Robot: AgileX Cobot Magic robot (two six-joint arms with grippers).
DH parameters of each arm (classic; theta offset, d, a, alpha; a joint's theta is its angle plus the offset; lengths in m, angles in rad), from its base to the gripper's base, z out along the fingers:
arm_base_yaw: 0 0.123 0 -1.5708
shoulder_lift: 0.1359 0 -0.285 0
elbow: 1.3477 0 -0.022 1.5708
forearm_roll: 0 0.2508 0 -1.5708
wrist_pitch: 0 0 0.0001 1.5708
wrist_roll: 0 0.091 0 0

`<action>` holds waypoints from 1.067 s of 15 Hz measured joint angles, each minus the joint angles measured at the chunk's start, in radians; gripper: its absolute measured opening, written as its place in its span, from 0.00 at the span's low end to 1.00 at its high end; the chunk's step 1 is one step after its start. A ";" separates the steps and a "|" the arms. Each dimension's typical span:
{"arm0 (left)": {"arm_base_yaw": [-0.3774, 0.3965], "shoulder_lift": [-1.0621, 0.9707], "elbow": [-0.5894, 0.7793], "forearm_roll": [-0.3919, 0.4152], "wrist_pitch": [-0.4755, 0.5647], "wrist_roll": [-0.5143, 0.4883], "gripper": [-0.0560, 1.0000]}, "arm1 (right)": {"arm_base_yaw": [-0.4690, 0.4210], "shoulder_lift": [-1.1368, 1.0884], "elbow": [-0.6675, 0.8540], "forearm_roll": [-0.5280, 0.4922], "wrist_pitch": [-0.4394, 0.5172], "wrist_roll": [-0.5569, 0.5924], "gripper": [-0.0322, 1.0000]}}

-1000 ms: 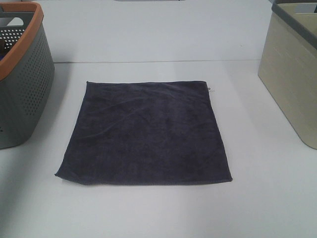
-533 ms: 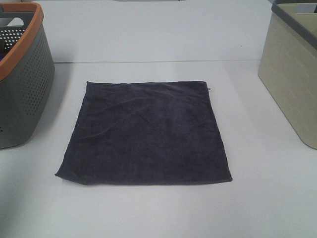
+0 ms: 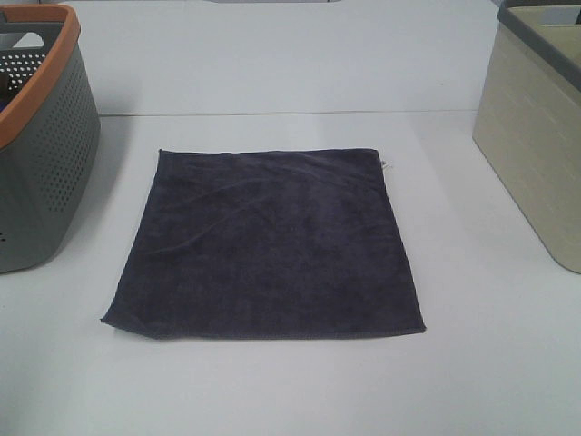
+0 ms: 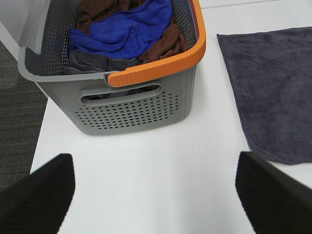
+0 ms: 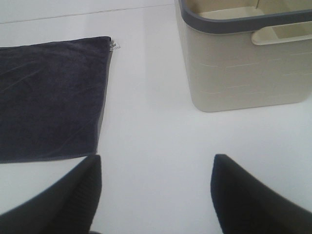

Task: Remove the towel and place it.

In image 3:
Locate dark grey towel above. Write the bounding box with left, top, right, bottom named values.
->
left=103, top=149, right=426, bottom=340

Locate beige basket with grey rim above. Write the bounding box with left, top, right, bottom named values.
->
left=472, top=1, right=580, bottom=273

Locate grey basket with orange rim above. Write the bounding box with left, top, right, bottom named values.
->
left=1, top=5, right=101, bottom=273

